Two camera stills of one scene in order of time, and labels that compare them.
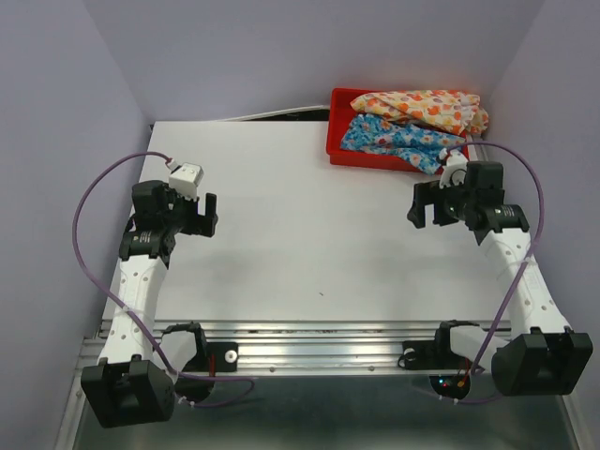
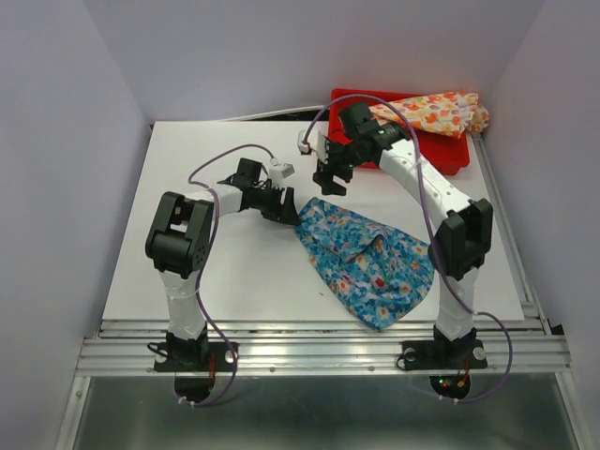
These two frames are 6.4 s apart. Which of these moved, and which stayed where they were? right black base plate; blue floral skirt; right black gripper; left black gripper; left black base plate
Moved: left black gripper; blue floral skirt; right black gripper
Stayed: left black base plate; right black base plate
